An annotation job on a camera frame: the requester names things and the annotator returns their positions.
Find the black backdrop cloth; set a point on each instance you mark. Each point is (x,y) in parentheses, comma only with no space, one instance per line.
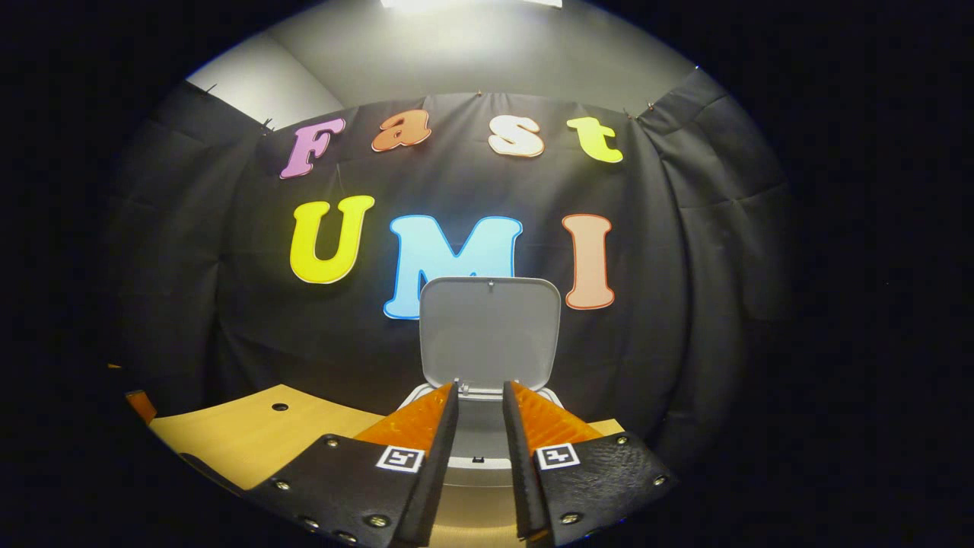
(228,342)

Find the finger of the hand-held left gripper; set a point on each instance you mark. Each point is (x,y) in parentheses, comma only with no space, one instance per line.
(141,403)

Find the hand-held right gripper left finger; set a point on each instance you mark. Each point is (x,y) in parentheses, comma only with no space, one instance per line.
(437,472)

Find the wooden desktop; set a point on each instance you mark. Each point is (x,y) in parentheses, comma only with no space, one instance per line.
(243,434)

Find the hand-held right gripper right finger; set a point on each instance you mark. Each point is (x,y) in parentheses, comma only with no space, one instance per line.
(521,479)

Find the white desktop garbage bin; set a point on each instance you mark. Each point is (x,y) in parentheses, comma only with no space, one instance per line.
(487,335)

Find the long ceiling light panel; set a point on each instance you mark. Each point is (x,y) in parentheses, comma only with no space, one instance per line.
(472,4)

